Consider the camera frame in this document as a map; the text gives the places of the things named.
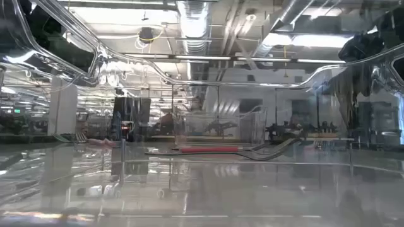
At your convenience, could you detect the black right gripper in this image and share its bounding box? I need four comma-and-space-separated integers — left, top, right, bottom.
338, 31, 385, 62

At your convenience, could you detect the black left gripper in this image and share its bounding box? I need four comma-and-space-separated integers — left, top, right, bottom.
40, 30, 97, 81

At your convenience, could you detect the red-handled silver fork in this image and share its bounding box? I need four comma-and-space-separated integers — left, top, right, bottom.
179, 143, 268, 154
74, 131, 117, 148

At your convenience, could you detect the white building pillar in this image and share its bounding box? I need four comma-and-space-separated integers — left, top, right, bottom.
47, 75, 79, 136

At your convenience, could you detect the black ceiling-hung device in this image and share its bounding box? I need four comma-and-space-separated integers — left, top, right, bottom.
135, 26, 167, 44

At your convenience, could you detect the black standing panel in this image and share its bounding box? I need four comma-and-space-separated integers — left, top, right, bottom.
112, 96, 152, 142

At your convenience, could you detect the dark equipment rack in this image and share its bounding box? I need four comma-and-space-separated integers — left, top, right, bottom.
358, 100, 400, 143

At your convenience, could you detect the wooden background workbench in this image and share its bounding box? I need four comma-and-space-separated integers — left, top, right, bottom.
268, 131, 356, 142

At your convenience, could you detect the clear plastic tray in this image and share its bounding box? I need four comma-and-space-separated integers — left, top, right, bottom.
0, 0, 404, 227
172, 100, 268, 148

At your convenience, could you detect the ribbed silver air duct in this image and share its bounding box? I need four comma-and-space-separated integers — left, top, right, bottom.
175, 0, 211, 57
252, 0, 316, 59

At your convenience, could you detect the black aluminium table frame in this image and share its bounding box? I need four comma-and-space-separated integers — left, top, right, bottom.
0, 134, 404, 149

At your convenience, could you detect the long ceiling light rail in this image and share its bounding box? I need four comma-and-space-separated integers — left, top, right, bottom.
124, 53, 348, 64

